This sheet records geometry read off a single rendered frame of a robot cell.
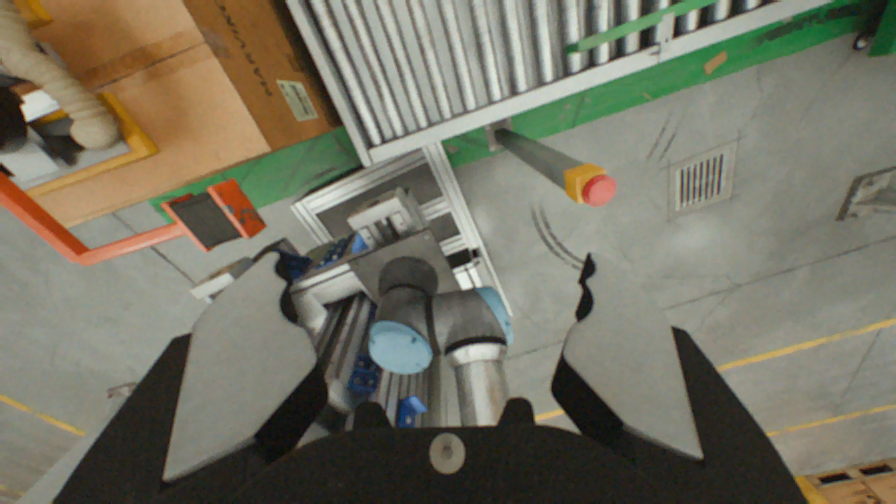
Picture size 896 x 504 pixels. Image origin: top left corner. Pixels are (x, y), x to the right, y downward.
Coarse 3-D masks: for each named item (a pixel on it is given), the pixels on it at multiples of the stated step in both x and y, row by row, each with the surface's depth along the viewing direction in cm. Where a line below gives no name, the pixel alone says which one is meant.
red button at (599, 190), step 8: (600, 176) 57; (608, 176) 57; (592, 184) 57; (600, 184) 57; (608, 184) 57; (584, 192) 58; (592, 192) 58; (600, 192) 58; (608, 192) 58; (584, 200) 59; (592, 200) 59; (600, 200) 59; (608, 200) 59
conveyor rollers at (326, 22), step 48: (384, 0) 77; (480, 0) 78; (576, 0) 79; (624, 0) 81; (720, 0) 81; (768, 0) 84; (336, 48) 82; (432, 48) 84; (480, 48) 85; (624, 48) 87; (384, 96) 89
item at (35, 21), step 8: (16, 0) 37; (24, 0) 37; (32, 0) 37; (24, 8) 37; (32, 8) 37; (40, 8) 38; (24, 16) 37; (32, 16) 38; (40, 16) 38; (48, 16) 38; (32, 24) 38; (40, 24) 39
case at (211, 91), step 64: (64, 0) 46; (128, 0) 47; (192, 0) 49; (256, 0) 70; (128, 64) 51; (192, 64) 51; (256, 64) 63; (192, 128) 57; (256, 128) 57; (320, 128) 86; (64, 192) 62; (128, 192) 63
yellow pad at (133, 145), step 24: (96, 96) 42; (48, 120) 44; (72, 120) 44; (120, 120) 44; (48, 144) 45; (72, 144) 44; (120, 144) 46; (144, 144) 46; (0, 168) 45; (72, 168) 47; (96, 168) 48; (48, 192) 50
